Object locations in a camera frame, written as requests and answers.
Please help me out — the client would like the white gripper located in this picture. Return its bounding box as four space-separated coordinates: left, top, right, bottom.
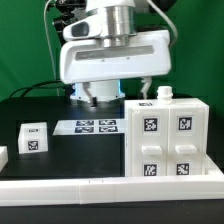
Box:
60 30 171 106

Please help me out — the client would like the white cabinet box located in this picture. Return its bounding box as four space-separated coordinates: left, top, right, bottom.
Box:
125 86 209 177

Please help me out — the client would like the white tagged cube block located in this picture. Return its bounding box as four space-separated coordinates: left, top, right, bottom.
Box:
18 122 48 154

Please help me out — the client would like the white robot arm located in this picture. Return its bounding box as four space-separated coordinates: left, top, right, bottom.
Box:
45 0 178 107

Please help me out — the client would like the white flat tagged top panel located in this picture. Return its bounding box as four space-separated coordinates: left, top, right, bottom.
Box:
53 119 125 136

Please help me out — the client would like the black cable on table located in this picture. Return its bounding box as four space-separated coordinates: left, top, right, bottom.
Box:
8 78 76 99

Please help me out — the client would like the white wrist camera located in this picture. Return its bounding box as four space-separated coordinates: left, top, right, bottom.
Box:
63 21 102 41

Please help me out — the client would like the white hanging cable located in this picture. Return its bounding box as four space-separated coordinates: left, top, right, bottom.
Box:
43 0 61 97

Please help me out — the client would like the white right boundary rail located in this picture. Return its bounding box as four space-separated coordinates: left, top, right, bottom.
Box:
204 155 224 176

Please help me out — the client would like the white boundary rail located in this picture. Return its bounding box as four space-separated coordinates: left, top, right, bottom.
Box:
204 155 224 176
0 175 224 206

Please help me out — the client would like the white front boundary rail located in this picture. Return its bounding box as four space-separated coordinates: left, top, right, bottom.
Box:
0 175 224 206

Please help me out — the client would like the white left rail stub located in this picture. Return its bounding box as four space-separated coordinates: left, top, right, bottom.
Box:
0 146 8 172

